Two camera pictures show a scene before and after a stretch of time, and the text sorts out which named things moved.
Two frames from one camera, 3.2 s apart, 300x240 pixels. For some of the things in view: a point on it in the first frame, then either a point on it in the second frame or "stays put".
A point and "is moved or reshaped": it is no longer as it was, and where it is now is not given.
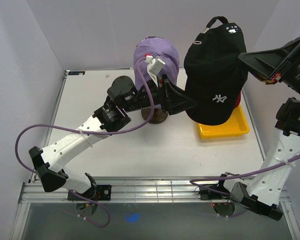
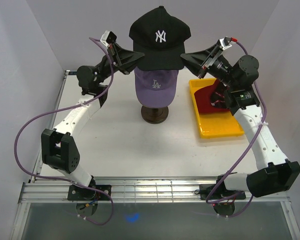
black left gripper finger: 177,101 → 128,59
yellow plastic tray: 236,125 stays put
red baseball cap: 238,100 is moved or reshaped
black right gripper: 266,64 → 195,60
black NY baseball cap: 215,74 → 161,38
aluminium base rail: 164,189 stays put
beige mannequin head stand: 158,116 stays put
